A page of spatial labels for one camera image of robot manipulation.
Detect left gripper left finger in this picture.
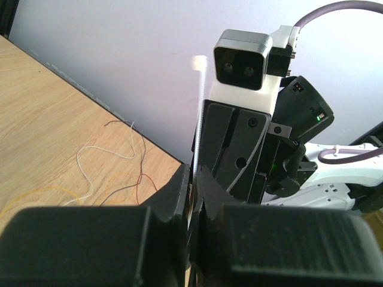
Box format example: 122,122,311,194
146,164,190,269

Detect yellow wire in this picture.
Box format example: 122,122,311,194
0,173,134,218

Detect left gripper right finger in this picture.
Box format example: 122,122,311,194
196,166,236,269

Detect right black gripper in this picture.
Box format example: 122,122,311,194
191,100,303,206

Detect white zip tie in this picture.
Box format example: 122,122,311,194
188,55,208,230

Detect dark purple wire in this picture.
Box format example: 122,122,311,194
100,119,147,206

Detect white wire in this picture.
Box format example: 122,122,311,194
61,121,137,206

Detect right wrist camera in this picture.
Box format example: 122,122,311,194
208,25,300,115

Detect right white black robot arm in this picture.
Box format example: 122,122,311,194
193,76,382,212

